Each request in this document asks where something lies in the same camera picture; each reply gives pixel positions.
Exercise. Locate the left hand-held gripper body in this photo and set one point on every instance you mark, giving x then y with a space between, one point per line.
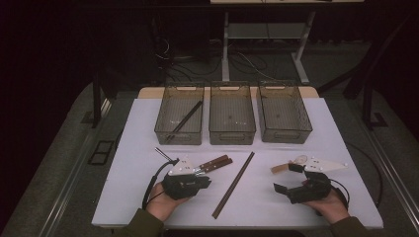
179 186

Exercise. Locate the black stand leg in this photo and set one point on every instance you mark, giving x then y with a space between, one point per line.
96 98

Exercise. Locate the black angled stand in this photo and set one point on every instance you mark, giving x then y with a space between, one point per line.
369 82

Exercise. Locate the person's left hand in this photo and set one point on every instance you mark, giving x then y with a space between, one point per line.
161 205

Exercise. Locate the translucent grey plastic bin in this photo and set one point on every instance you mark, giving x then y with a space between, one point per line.
232 113
283 113
179 113

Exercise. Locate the brown wooden chopstick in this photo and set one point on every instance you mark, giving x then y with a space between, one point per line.
235 185
232 184

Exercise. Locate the white metal desk frame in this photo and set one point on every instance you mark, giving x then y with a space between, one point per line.
263 30

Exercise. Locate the person's right hand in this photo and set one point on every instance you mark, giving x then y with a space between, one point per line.
329 207

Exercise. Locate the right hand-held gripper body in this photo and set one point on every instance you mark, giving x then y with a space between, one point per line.
313 189

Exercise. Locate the metal floor rail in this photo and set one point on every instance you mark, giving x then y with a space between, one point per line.
75 171
392 177

